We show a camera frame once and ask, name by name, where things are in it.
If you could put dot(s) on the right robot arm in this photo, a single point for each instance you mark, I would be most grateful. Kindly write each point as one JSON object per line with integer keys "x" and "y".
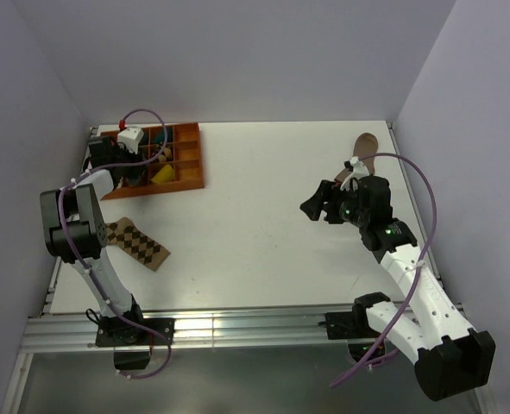
{"x": 448, "y": 354}

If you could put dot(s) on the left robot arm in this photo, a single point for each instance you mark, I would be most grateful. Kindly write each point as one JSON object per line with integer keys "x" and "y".
{"x": 74, "y": 230}

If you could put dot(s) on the brown argyle rolled sock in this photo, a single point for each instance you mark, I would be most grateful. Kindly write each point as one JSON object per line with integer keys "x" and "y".
{"x": 162, "y": 154}

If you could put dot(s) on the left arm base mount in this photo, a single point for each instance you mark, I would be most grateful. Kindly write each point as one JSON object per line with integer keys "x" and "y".
{"x": 133, "y": 347}

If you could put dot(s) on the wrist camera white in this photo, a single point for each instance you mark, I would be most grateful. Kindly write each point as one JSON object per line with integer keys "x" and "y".
{"x": 355, "y": 169}
{"x": 130, "y": 137}

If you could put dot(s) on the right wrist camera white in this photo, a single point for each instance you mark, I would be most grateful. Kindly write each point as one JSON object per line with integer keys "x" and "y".
{"x": 355, "y": 169}

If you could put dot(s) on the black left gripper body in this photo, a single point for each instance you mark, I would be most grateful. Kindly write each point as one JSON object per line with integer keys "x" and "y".
{"x": 122, "y": 156}

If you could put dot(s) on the tan argyle sock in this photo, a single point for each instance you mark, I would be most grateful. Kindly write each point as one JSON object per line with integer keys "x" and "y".
{"x": 143, "y": 249}

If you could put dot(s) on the grey sock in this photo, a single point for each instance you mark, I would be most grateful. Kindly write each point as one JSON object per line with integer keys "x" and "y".
{"x": 134, "y": 177}

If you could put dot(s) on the orange compartment tray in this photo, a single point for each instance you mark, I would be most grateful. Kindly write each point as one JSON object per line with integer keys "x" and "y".
{"x": 187, "y": 164}

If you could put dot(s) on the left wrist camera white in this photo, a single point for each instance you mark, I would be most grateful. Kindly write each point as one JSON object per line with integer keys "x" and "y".
{"x": 130, "y": 137}

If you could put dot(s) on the yellow rolled sock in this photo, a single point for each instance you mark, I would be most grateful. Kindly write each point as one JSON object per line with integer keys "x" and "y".
{"x": 165, "y": 175}

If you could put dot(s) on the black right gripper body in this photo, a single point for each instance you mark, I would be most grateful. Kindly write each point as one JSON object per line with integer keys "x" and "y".
{"x": 343, "y": 208}

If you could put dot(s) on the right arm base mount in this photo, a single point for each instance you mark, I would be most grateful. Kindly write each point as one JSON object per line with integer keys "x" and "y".
{"x": 353, "y": 324}

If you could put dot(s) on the tan sock maroon striped cuff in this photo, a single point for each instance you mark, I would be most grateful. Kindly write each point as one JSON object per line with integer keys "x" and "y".
{"x": 366, "y": 144}

